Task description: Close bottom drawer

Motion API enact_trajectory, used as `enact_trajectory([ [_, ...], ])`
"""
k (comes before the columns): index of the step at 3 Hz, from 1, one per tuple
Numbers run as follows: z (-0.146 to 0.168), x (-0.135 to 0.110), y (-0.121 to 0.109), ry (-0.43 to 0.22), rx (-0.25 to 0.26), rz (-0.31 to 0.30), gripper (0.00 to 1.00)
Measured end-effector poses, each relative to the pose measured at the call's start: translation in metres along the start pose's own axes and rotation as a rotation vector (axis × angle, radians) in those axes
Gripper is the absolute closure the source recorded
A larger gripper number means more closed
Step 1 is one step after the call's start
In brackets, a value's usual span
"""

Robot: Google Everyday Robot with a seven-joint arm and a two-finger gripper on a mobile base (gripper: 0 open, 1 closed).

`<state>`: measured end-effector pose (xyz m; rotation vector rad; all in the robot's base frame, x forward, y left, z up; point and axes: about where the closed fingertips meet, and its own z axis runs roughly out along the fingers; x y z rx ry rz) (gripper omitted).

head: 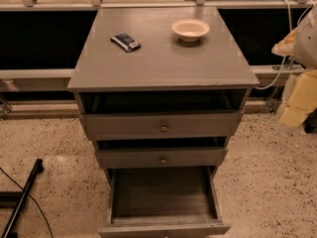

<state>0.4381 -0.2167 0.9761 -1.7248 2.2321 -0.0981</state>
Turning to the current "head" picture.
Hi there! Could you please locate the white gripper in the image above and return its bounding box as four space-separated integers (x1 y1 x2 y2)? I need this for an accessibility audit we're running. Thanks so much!
271 29 317 134

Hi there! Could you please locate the white cable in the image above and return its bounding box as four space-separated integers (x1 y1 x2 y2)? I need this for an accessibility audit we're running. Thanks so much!
253 0 317 91

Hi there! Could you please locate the grey top drawer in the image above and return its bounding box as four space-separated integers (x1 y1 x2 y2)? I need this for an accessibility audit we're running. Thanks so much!
80 111 243 141

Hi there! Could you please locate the grey wooden drawer cabinet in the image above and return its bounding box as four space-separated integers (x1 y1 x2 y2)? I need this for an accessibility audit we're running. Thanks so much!
67 6 261 183

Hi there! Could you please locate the grey middle drawer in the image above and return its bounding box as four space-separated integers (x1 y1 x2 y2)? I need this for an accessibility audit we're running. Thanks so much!
95 147 228 169

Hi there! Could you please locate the black stand leg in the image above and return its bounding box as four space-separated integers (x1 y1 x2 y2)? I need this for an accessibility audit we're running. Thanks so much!
1 159 44 238

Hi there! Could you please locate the thin black cable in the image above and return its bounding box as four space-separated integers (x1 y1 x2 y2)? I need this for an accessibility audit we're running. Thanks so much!
0 167 54 238

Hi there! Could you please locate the grey drawer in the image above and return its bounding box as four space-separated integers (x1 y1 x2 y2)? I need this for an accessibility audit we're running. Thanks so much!
80 111 243 141
95 147 228 169
98 167 231 238

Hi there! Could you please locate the grey bottom drawer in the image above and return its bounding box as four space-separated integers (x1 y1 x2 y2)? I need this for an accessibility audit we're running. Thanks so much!
98 167 231 238

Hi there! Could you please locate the white paper bowl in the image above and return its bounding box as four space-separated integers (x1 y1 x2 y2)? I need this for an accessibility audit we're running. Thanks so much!
171 19 210 43

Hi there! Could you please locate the dark blue snack packet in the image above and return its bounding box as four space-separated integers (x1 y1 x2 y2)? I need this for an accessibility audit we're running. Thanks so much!
110 33 141 53

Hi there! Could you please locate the metal railing frame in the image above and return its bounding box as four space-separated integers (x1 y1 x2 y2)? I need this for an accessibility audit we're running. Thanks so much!
0 0 317 121

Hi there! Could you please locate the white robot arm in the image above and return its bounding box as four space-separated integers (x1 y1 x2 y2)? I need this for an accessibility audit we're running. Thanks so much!
271 7 317 133

